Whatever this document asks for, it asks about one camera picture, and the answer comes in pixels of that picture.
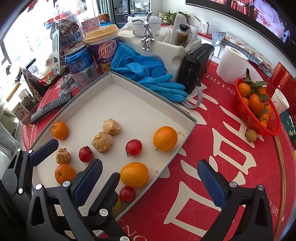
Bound orange mandarin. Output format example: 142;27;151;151
54;164;77;185
120;162;149;188

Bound red cherry tomato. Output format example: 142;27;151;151
125;139;142;157
78;146;93;163

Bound large yellow orange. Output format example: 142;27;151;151
153;126;178;152

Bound red cherry tomato hidden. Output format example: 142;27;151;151
119;186;137;203

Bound long wooden stick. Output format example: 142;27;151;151
273;136;287;240

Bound small mandarin in tray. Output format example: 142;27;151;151
50;121;69;140

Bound brown longan by basket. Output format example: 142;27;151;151
245;129;257;143

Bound black remote control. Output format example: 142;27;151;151
30;93;72;125

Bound red plastic fruit basket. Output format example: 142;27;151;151
235;77;280;137

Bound dark green gift bag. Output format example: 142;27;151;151
280;110;295;150

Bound grey white tray box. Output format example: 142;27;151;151
32;72;197;215

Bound white paper cup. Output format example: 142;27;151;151
271;88;290;115

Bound mandarins with leaves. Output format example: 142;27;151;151
238;68;273;128

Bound blue drink can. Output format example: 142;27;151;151
65;43;99;90

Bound red gift boxes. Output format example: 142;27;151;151
271;62;296;113

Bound white paper towel roll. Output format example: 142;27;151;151
216;46;248;85

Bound black radio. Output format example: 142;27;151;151
177;44;214;94

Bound blue rubber gloves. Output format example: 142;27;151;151
111;42;188;103

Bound white organizer container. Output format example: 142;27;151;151
117;13;202;80

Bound silver rabbit figurine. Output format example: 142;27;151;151
132;11;154;52

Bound glass display cabinet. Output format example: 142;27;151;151
111;0;151;29

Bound wall television screen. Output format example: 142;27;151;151
186;1;295;61

